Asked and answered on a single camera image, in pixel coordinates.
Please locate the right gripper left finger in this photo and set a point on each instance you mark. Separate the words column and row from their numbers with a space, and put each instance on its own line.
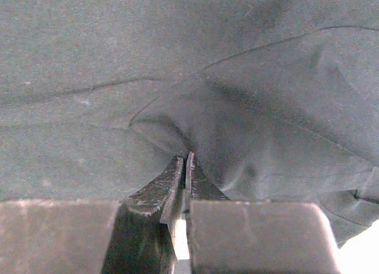
column 162, row 197

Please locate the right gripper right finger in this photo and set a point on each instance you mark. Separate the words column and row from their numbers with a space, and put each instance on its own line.
column 197, row 186

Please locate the black t-shirt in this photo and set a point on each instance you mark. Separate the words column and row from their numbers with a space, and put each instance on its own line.
column 278, row 99

